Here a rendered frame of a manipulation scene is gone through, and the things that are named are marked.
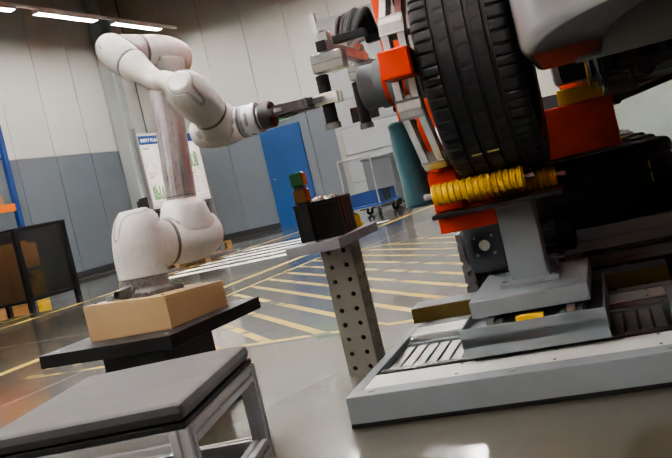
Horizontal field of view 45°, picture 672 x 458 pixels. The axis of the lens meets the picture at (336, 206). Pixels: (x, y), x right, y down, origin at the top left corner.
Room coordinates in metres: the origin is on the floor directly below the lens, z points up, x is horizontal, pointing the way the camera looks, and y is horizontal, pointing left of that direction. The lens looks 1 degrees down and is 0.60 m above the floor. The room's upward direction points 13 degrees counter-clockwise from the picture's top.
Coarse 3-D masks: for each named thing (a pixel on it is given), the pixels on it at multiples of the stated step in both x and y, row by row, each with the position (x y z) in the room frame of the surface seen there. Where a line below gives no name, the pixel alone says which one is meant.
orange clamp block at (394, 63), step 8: (392, 48) 1.95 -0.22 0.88; (400, 48) 1.94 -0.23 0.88; (408, 48) 1.96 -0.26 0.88; (384, 56) 1.95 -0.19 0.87; (392, 56) 1.95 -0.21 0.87; (400, 56) 1.94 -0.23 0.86; (408, 56) 1.94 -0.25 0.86; (384, 64) 1.95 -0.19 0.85; (392, 64) 1.95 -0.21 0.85; (400, 64) 1.94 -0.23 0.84; (408, 64) 1.94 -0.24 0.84; (416, 64) 2.01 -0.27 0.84; (384, 72) 1.96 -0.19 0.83; (392, 72) 1.95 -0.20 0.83; (400, 72) 1.94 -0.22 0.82; (408, 72) 1.94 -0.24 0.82; (416, 72) 1.99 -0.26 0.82; (384, 80) 1.96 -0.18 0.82; (392, 80) 1.99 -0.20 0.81; (400, 80) 2.03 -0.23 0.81
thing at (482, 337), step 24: (600, 288) 2.28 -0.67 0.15; (528, 312) 2.19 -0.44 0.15; (552, 312) 2.12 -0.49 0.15; (576, 312) 1.96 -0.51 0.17; (600, 312) 1.95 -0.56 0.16; (480, 336) 2.04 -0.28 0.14; (504, 336) 2.02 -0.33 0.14; (528, 336) 2.00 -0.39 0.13; (552, 336) 1.99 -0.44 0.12; (576, 336) 1.97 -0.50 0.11; (600, 336) 1.95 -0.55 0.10
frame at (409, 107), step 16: (384, 0) 2.11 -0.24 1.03; (400, 0) 2.08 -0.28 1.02; (384, 16) 2.06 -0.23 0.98; (400, 16) 2.03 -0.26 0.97; (384, 32) 2.04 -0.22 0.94; (400, 32) 2.03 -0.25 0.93; (384, 48) 2.04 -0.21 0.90; (416, 80) 2.04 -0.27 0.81; (400, 96) 2.04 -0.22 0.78; (416, 96) 2.03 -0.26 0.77; (400, 112) 2.04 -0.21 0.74; (416, 112) 2.04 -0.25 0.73; (416, 128) 2.12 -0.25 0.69; (432, 128) 2.10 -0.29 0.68; (416, 144) 2.12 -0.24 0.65; (432, 144) 2.12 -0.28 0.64; (432, 160) 2.17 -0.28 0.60; (448, 160) 2.20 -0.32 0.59
